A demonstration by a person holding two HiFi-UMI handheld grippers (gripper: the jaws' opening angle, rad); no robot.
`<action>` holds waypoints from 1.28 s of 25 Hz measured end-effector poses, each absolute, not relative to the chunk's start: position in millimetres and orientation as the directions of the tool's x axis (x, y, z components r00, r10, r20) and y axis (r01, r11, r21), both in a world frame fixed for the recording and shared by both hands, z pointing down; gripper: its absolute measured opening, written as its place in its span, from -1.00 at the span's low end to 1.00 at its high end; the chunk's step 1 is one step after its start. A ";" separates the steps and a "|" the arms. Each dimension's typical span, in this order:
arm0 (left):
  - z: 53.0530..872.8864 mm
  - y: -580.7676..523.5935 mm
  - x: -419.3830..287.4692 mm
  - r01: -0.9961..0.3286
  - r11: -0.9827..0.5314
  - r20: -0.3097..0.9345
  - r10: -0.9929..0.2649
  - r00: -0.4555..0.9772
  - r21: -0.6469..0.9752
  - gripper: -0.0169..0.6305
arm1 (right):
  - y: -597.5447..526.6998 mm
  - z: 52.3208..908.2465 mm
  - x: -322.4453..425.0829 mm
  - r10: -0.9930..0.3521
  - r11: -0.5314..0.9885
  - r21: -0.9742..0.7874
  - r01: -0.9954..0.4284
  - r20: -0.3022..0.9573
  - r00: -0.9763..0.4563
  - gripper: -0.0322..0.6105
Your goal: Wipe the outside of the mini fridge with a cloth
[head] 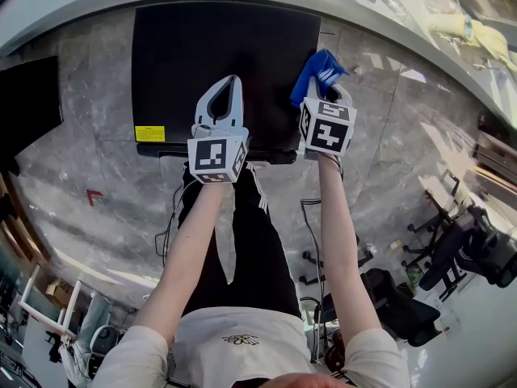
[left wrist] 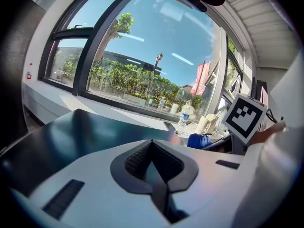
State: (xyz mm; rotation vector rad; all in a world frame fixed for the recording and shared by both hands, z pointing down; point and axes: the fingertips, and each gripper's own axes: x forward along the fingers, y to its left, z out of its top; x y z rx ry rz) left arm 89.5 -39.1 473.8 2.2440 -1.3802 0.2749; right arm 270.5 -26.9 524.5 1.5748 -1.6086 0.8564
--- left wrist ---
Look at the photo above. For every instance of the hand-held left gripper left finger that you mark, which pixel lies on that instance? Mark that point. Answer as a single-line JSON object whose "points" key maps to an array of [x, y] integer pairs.
{"points": [[95, 198]]}

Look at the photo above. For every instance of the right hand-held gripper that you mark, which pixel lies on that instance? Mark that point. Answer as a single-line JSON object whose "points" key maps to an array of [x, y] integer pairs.
{"points": [[244, 117]]}

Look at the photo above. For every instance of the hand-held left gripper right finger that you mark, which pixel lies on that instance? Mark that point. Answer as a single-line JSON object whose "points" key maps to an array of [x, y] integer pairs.
{"points": [[209, 186]]}

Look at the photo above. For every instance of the blue cloth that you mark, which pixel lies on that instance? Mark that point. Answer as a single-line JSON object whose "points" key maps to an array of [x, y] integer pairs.
{"points": [[198, 141]]}

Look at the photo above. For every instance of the person's right forearm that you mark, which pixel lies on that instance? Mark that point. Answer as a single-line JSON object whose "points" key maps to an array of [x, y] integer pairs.
{"points": [[268, 133]]}

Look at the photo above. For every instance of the cream cloth bag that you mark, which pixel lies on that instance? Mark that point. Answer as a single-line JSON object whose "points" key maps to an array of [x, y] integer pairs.
{"points": [[207, 125]]}

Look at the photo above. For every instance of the clear water bottle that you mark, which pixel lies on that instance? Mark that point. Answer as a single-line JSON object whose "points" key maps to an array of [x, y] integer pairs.
{"points": [[184, 117]]}

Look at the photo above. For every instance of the black smartphone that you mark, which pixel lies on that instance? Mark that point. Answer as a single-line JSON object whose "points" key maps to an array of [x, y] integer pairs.
{"points": [[170, 126]]}

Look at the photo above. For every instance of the leaning wooden boards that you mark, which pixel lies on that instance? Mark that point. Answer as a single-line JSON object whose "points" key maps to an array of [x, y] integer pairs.
{"points": [[261, 94]]}

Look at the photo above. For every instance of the red banner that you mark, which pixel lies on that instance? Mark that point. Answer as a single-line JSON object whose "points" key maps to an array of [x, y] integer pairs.
{"points": [[199, 79]]}

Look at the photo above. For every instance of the narrow side window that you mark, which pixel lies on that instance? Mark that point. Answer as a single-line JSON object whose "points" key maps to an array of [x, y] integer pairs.
{"points": [[234, 70]]}

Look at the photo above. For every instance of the street lamp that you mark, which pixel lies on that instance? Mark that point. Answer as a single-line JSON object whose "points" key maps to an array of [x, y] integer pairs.
{"points": [[158, 58]]}

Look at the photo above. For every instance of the grey window ledge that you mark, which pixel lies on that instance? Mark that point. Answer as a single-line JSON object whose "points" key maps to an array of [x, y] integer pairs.
{"points": [[47, 98]]}

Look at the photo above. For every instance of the green hedge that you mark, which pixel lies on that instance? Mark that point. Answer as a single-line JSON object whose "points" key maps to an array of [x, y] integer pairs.
{"points": [[123, 82]]}

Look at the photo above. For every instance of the large black framed window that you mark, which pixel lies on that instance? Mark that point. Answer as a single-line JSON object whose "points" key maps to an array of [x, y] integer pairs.
{"points": [[154, 32]]}

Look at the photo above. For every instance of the tall black cabinet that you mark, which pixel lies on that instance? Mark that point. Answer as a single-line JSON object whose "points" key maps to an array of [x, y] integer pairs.
{"points": [[12, 79]]}

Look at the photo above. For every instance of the green tree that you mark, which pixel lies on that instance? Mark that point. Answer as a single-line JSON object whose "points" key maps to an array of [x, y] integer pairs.
{"points": [[124, 22]]}

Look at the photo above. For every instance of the red wall fixture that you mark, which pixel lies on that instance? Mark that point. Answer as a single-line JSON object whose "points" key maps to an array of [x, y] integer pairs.
{"points": [[29, 75]]}

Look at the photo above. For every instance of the black head camera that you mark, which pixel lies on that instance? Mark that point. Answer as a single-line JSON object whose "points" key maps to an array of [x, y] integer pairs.
{"points": [[196, 2]]}

